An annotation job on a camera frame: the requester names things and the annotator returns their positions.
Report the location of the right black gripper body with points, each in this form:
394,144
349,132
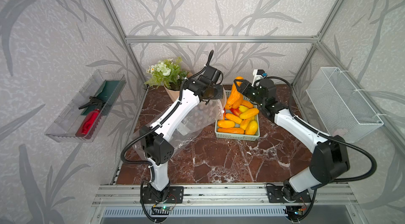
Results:
252,93

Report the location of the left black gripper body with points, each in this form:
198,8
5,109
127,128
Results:
215,93

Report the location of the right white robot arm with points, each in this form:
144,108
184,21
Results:
330,157

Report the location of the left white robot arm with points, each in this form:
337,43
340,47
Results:
204,87

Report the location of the red mango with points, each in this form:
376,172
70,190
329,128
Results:
236,112

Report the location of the yellow mango front right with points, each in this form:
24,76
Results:
252,128

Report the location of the potted white flower plant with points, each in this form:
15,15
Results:
169,74

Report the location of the green plastic basket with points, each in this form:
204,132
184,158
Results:
228,120

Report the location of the green book in tray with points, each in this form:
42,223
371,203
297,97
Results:
106,92

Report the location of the red black pruning shears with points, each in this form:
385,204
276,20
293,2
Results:
88,126

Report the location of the white wire mesh basket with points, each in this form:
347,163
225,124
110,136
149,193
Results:
341,106

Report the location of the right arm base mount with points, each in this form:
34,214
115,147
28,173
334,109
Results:
283,194

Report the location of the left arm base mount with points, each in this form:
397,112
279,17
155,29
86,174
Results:
170,194

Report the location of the clear wall-mounted tray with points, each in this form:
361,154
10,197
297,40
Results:
83,117

